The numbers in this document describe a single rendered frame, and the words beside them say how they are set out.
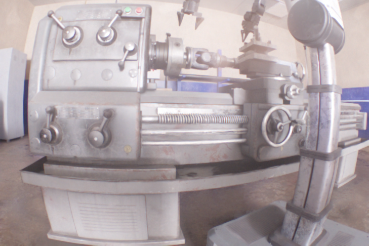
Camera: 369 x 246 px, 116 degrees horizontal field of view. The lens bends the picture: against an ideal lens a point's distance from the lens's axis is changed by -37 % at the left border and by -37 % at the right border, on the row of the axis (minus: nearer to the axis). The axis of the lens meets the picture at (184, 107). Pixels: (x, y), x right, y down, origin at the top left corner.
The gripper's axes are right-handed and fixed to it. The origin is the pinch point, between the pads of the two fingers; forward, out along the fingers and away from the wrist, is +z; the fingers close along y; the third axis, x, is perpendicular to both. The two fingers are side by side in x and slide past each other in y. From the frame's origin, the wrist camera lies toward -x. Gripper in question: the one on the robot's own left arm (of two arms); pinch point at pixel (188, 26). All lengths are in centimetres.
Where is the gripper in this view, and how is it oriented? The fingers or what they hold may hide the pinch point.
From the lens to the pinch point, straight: 102.5
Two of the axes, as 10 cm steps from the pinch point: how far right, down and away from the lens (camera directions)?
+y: -9.1, -0.2, -4.2
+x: 3.5, 5.2, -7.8
